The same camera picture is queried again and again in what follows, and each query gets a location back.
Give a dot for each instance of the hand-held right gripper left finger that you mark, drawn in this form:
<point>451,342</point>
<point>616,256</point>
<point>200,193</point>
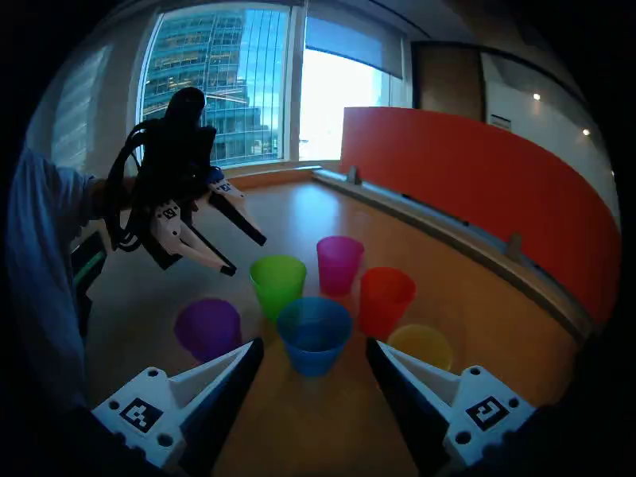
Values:
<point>164,397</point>

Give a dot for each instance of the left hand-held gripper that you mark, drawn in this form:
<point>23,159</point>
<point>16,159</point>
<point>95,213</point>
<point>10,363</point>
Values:
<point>171,169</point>

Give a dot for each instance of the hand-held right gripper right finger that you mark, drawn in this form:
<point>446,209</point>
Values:
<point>462,402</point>

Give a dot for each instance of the person's left forearm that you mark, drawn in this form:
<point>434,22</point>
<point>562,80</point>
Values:
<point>47,268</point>

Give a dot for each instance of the yellow plastic cup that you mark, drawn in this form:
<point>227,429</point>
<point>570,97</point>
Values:
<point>422,345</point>

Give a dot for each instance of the purple plastic cup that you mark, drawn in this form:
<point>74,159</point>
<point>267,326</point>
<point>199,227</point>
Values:
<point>207,328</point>

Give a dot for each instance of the green plastic cup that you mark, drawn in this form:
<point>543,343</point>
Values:
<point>278,285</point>

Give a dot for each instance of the red plastic cup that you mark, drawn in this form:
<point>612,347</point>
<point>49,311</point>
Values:
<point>385,303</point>

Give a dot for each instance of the pink plastic cup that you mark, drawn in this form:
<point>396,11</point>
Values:
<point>339,266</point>

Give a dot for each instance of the blue plastic cup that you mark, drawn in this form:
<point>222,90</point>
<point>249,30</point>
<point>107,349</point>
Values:
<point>314,338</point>

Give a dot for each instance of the red desk screen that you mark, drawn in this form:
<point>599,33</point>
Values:
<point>477,208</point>

